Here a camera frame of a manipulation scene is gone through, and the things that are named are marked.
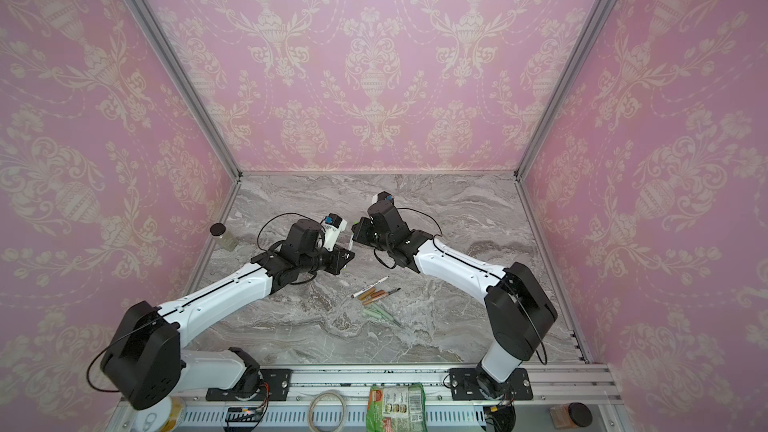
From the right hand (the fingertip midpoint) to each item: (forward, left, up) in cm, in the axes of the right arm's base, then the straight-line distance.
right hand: (350, 231), depth 83 cm
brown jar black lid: (-43, -47, -9) cm, 65 cm away
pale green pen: (-17, -9, -18) cm, 26 cm away
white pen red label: (-8, -4, -19) cm, 21 cm away
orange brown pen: (-11, -7, -18) cm, 23 cm away
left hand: (-5, -1, -4) cm, 6 cm away
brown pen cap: (-11, -3, -18) cm, 21 cm away
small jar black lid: (+8, +44, -8) cm, 45 cm away
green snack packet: (-40, -11, -16) cm, 44 cm away
